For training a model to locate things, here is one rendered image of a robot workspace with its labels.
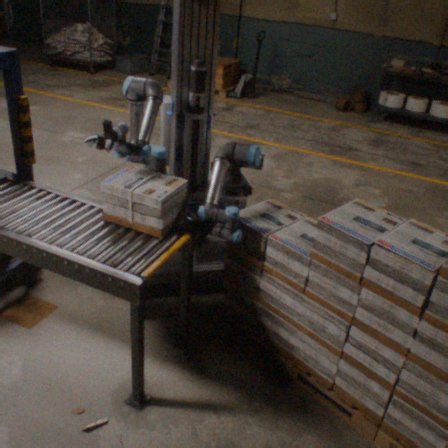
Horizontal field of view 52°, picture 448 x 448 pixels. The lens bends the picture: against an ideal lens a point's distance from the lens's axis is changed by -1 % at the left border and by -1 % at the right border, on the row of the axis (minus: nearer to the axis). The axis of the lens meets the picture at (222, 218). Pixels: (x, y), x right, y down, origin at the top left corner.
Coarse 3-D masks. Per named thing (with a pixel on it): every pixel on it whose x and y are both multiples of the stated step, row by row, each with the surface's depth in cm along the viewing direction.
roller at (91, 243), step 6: (108, 228) 246; (114, 228) 248; (102, 234) 240; (108, 234) 243; (90, 240) 234; (96, 240) 236; (102, 240) 239; (84, 246) 229; (90, 246) 231; (72, 252) 223; (78, 252) 224; (84, 252) 227
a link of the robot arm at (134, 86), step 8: (128, 80) 269; (136, 80) 268; (144, 80) 268; (128, 88) 269; (136, 88) 268; (144, 88) 267; (128, 96) 272; (136, 96) 270; (144, 96) 270; (136, 104) 274; (136, 112) 276; (136, 120) 279; (136, 128) 281; (136, 136) 284; (128, 160) 292; (136, 160) 290
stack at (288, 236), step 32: (256, 224) 257; (288, 224) 260; (224, 256) 278; (256, 256) 258; (288, 256) 241; (224, 288) 289; (256, 288) 266; (288, 288) 247; (320, 288) 231; (352, 288) 217; (224, 320) 298; (256, 320) 274; (320, 320) 236; (384, 320) 209; (416, 320) 197; (256, 352) 283; (320, 352) 243; (352, 352) 227; (384, 352) 213; (320, 384) 250; (352, 384) 233; (352, 416) 239
